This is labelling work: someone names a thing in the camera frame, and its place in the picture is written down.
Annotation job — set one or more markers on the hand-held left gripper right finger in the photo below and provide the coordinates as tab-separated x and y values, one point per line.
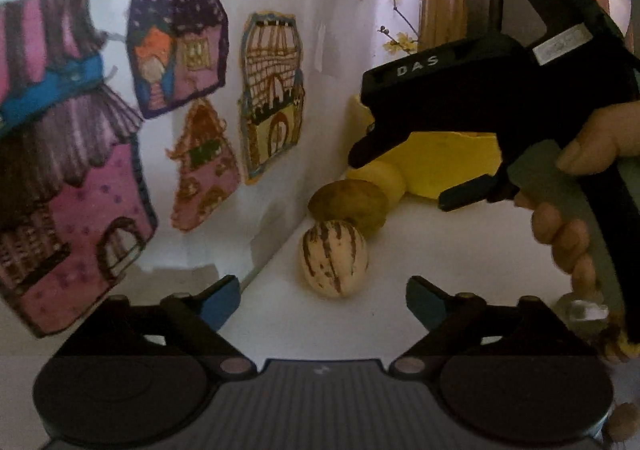
425	304

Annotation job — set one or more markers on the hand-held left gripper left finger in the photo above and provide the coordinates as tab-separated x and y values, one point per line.
222	304

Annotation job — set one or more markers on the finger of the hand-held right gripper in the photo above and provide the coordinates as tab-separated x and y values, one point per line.
465	192
372	150

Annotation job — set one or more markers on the yellow wavy-rim bowl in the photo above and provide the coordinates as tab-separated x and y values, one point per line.
450	165

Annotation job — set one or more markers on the striped pepino melon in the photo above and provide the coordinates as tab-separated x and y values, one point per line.
334	260

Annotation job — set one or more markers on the person's right hand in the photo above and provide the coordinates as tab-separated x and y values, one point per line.
600	140

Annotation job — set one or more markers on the yellow lemon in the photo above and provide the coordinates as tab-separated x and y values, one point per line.
389	182

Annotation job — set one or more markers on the brown kiwi fruit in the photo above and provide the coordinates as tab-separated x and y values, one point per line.
347	202

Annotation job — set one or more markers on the white paper backdrop sheet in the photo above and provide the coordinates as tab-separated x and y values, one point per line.
200	250

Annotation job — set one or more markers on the yellow flower sprig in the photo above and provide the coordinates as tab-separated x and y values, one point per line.
400	38

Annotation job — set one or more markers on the tan brick house drawing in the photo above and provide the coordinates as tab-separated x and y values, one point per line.
272	95

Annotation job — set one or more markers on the small orange pink house drawing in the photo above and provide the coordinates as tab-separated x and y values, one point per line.
202	168

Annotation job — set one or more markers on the pink striped-roof house drawing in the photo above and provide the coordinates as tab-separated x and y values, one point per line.
70	180

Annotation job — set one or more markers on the purple starry house drawing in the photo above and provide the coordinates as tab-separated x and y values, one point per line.
175	35

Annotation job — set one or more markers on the small brown round object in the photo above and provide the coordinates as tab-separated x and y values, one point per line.
623	422

